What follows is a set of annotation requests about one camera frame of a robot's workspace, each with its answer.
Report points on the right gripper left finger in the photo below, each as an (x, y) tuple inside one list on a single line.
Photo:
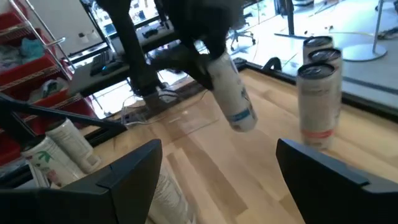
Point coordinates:
[(77, 205)]

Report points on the Celsius can blue band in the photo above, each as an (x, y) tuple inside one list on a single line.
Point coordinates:
[(231, 93)]

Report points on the black office chair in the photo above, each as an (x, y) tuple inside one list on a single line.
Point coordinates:
[(244, 28)]

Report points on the black clamp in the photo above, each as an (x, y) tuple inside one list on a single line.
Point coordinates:
[(273, 63)]

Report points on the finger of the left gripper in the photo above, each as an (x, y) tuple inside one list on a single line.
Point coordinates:
[(200, 76), (222, 53)]

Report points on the white round stand base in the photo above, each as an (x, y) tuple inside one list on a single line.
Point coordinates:
[(363, 51)]

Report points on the office desk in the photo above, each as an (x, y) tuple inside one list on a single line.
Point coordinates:
[(84, 81)]

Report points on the red storage shelf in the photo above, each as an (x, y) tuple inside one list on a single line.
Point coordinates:
[(31, 71)]

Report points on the clear plastic bin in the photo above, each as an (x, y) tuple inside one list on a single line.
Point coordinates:
[(186, 119)]

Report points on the Celsius can yellow band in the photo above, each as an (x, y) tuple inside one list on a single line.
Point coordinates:
[(53, 165)]

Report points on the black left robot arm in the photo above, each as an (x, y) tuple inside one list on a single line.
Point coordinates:
[(130, 46)]

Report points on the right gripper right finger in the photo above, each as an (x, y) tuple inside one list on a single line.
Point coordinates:
[(335, 199)]

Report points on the Celsius can green palm print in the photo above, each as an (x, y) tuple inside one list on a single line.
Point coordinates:
[(171, 199)]

